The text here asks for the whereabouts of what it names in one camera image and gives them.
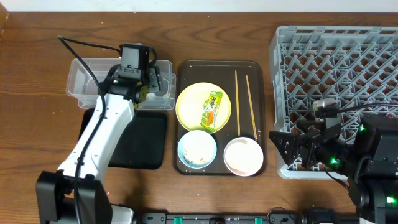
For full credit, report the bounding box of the yellow plate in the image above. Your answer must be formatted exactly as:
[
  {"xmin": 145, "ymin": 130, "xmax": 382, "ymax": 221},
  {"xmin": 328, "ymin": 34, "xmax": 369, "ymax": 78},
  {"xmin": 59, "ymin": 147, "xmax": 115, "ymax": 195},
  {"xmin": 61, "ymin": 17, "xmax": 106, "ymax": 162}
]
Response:
[{"xmin": 175, "ymin": 82, "xmax": 232, "ymax": 133}]

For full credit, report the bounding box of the pink bowl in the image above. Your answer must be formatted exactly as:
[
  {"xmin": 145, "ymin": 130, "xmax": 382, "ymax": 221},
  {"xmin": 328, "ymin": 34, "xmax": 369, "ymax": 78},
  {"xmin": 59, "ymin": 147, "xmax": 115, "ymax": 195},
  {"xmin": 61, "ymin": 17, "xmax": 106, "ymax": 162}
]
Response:
[{"xmin": 223, "ymin": 137, "xmax": 264, "ymax": 177}]

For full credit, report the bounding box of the green snack wrapper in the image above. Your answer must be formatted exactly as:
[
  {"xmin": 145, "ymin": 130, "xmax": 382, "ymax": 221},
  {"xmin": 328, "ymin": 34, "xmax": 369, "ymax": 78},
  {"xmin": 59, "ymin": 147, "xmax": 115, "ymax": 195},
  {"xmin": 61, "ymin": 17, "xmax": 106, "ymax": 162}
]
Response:
[{"xmin": 200, "ymin": 91, "xmax": 223, "ymax": 131}]

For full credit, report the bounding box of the blue bowl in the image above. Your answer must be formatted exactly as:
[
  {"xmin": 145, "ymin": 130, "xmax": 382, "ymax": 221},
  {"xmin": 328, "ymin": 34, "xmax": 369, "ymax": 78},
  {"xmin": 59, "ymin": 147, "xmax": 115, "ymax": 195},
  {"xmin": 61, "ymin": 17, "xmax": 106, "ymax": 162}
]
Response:
[{"xmin": 177, "ymin": 130, "xmax": 217, "ymax": 169}]

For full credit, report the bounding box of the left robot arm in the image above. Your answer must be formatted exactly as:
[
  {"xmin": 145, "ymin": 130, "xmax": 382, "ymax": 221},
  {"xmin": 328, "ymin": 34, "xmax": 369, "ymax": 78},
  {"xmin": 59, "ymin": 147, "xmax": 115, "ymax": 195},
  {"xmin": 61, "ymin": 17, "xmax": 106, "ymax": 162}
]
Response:
[{"xmin": 35, "ymin": 64, "xmax": 167, "ymax": 223}]

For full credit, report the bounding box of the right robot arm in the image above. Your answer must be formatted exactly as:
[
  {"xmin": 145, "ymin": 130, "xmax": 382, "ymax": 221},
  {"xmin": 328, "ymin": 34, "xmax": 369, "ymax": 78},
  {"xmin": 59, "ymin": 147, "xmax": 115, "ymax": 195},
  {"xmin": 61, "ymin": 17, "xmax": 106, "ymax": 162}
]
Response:
[{"xmin": 269, "ymin": 113, "xmax": 397, "ymax": 223}]

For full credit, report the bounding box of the clear plastic waste bin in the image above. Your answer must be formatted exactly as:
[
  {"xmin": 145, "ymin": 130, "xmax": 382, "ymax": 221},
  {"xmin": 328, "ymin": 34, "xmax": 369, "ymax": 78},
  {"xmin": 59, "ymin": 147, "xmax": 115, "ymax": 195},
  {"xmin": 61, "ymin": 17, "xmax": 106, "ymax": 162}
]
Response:
[{"xmin": 66, "ymin": 58, "xmax": 176, "ymax": 111}]

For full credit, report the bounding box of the black waste tray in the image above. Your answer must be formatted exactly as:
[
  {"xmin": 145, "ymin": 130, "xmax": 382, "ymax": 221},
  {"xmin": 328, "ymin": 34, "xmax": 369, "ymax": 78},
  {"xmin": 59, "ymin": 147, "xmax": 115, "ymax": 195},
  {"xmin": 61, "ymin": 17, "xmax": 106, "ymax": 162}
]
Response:
[{"xmin": 96, "ymin": 111, "xmax": 167, "ymax": 170}]

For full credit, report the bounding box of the grey dishwasher rack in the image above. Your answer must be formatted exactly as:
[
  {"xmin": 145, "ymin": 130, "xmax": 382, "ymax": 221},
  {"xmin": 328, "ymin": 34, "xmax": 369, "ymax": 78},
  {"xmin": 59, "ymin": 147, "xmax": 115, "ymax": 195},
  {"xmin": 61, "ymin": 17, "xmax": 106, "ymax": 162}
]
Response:
[{"xmin": 268, "ymin": 25, "xmax": 398, "ymax": 181}]

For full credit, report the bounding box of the right wooden chopstick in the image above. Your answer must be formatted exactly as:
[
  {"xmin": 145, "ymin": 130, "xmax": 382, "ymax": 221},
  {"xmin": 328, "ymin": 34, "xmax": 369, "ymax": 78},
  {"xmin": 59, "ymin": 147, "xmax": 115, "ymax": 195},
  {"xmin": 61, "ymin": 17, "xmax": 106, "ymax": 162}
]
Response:
[{"xmin": 246, "ymin": 75, "xmax": 258, "ymax": 141}]

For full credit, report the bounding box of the wooden chopstick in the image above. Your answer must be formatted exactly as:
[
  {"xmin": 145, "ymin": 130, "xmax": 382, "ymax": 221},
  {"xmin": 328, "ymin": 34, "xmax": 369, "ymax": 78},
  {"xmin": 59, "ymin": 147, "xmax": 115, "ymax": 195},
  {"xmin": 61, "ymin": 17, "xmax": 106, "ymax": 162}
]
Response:
[
  {"xmin": 246, "ymin": 75, "xmax": 258, "ymax": 141},
  {"xmin": 234, "ymin": 70, "xmax": 241, "ymax": 136}
]

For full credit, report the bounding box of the dark brown serving tray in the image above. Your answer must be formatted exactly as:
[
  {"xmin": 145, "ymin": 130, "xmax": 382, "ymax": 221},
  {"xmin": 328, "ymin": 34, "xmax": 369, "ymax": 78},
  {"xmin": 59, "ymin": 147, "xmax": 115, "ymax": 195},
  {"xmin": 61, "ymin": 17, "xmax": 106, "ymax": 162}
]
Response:
[{"xmin": 172, "ymin": 60, "xmax": 267, "ymax": 176}]

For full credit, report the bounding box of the left wooden chopstick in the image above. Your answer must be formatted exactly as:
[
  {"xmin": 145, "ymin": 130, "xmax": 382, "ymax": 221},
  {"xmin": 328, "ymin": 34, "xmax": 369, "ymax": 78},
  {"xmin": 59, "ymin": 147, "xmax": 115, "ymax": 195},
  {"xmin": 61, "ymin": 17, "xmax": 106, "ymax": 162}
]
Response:
[{"xmin": 234, "ymin": 70, "xmax": 241, "ymax": 136}]

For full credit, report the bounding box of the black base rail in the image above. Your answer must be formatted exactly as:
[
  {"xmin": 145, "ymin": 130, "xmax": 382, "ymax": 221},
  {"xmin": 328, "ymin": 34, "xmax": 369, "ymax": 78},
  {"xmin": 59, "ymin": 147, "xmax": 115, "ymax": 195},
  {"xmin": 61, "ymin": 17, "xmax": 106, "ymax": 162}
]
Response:
[{"xmin": 136, "ymin": 212, "xmax": 358, "ymax": 224}]

